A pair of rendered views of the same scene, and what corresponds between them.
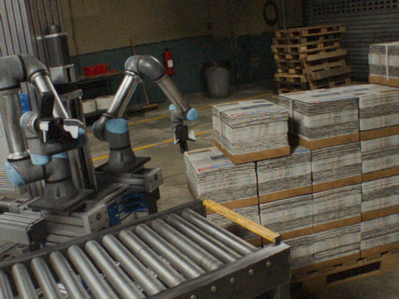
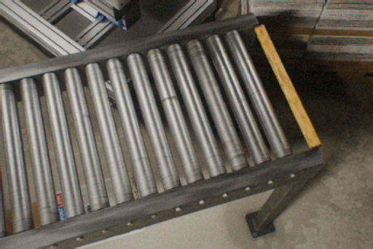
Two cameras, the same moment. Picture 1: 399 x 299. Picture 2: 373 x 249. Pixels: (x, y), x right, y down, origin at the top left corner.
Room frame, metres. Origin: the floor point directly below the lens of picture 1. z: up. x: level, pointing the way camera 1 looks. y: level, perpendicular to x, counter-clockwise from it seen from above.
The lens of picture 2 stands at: (0.70, 0.06, 1.84)
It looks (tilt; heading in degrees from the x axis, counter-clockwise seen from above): 64 degrees down; 9
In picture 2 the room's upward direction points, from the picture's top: 3 degrees clockwise
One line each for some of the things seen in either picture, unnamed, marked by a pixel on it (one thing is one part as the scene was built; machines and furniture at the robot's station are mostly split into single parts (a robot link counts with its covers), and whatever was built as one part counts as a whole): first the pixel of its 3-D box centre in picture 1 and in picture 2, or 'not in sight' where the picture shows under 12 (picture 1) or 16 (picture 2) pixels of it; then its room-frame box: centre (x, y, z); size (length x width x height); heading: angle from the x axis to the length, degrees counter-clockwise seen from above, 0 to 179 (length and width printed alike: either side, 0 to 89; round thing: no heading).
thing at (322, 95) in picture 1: (316, 95); not in sight; (2.22, -0.66, 1.06); 0.37 x 0.29 x 0.01; 11
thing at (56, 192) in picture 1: (58, 186); not in sight; (1.80, 0.63, 0.87); 0.15 x 0.15 x 0.10
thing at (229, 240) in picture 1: (217, 233); (256, 92); (1.36, -0.04, 0.77); 0.47 x 0.05 x 0.05; 29
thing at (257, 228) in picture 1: (238, 218); (285, 82); (1.39, -0.11, 0.81); 0.43 x 0.03 x 0.02; 29
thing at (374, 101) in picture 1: (364, 109); not in sight; (2.27, -0.95, 0.95); 0.38 x 0.29 x 0.23; 11
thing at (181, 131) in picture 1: (181, 132); not in sight; (2.50, 0.08, 0.88); 0.12 x 0.08 x 0.09; 9
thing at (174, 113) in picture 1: (177, 113); not in sight; (2.64, 0.09, 0.98); 0.11 x 0.08 x 0.11; 39
